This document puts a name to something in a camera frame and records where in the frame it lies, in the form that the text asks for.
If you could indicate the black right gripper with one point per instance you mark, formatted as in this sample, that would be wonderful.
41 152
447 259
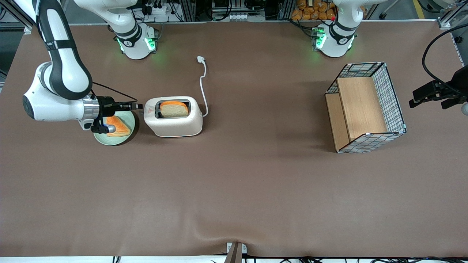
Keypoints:
106 103

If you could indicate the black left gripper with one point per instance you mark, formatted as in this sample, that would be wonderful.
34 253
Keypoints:
460 81

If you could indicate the white two-slot toaster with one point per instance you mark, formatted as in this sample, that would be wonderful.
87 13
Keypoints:
175 126

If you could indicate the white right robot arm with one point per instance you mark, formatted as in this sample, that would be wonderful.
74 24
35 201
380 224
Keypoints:
65 73

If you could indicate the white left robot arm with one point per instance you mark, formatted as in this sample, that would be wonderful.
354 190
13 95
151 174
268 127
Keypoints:
336 45

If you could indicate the orange triangular bread piece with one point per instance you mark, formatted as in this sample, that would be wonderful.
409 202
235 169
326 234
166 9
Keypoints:
122 129

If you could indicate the pale green round plate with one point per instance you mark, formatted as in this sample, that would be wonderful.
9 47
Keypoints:
109 140

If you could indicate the bread slice with orange crust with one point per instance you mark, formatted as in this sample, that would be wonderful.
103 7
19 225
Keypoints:
173 110

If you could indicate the wooden step shelf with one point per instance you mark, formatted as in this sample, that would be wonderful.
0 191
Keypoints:
360 106

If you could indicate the white power strip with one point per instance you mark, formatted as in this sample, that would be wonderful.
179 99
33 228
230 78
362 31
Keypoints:
157 9

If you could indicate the brown table cover mat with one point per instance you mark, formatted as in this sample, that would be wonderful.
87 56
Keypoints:
256 182

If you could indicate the bag of bread rolls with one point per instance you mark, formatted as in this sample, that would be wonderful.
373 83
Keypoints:
307 12

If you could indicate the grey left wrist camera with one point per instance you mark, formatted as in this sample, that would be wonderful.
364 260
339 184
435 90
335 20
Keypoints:
465 109

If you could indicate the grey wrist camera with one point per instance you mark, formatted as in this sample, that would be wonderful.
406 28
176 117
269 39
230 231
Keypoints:
465 109
109 128

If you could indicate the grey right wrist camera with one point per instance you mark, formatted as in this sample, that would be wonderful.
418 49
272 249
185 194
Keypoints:
109 128

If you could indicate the aluminium frame profile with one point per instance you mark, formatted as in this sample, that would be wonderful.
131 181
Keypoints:
451 14
7 18

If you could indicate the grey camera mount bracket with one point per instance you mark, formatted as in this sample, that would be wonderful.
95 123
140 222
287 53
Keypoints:
234 255

